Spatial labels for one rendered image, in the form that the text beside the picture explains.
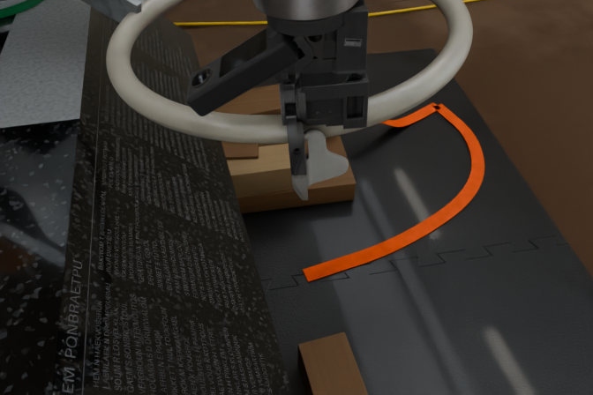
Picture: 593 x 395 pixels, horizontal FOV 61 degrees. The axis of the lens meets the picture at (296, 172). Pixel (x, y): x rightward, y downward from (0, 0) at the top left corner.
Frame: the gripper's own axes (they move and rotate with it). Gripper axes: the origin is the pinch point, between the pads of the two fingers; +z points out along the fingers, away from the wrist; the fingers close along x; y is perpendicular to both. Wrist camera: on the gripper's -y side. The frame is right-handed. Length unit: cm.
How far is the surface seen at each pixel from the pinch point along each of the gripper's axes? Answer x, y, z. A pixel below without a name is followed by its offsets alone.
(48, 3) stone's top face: 51, -45, 0
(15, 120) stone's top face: 16.8, -38.9, 1.6
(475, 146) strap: 97, 66, 86
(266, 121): -0.3, -2.6, -7.9
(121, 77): 11.1, -20.0, -7.4
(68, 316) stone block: -13.7, -23.7, 4.3
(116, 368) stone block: -17.4, -19.4, 8.5
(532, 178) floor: 82, 82, 89
